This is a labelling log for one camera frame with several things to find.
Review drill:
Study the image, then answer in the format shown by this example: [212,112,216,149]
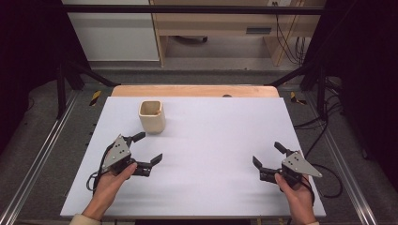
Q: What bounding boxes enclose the black power cable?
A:
[273,1,302,66]

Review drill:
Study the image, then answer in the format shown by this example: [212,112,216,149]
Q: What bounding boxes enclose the wooden office desk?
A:
[149,0,327,68]

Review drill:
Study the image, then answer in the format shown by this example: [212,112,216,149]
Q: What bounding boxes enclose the person's left hand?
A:
[91,162,138,207]

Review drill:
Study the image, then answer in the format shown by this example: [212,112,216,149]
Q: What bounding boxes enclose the hand-held gripper cable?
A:
[300,163,344,199]
[86,142,117,192]

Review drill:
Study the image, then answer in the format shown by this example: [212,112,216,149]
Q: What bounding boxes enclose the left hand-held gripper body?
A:
[102,134,153,177]

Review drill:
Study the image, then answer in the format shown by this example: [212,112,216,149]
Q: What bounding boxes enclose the person's right hand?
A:
[274,172,315,211]

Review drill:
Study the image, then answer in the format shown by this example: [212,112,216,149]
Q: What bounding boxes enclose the white cabinet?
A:
[61,0,161,62]

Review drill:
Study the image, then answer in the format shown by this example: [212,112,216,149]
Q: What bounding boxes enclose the white wall power outlet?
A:
[268,0,294,8]

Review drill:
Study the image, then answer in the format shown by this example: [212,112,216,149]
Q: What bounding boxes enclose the cream square ceramic cup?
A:
[138,99,167,135]

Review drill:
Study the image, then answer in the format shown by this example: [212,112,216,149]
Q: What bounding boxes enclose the black curtain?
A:
[0,0,91,156]
[308,0,398,190]

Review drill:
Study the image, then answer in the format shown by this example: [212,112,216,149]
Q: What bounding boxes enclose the right hand-held gripper cable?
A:
[300,163,344,199]

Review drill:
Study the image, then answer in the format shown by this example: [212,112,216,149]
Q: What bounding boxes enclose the yellow black hazard tape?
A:
[289,91,308,106]
[89,90,103,107]

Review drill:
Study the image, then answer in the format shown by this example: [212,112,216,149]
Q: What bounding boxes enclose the black horizontal frame bar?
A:
[61,4,327,16]

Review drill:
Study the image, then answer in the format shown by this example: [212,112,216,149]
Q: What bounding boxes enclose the white table cover sheet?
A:
[59,96,327,219]

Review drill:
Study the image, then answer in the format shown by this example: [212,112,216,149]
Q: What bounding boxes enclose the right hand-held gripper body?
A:
[258,150,324,189]

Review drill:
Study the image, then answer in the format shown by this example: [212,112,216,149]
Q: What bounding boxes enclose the aluminium floor rail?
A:
[304,92,380,225]
[0,90,80,225]

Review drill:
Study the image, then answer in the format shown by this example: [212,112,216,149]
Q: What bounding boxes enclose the black floor cables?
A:
[293,77,344,158]

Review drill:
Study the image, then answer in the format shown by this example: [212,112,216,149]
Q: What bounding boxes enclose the black frame stand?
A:
[55,59,122,120]
[266,59,329,120]

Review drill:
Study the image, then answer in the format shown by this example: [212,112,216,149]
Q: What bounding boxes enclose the left hand-held gripper cable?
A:
[86,142,117,192]

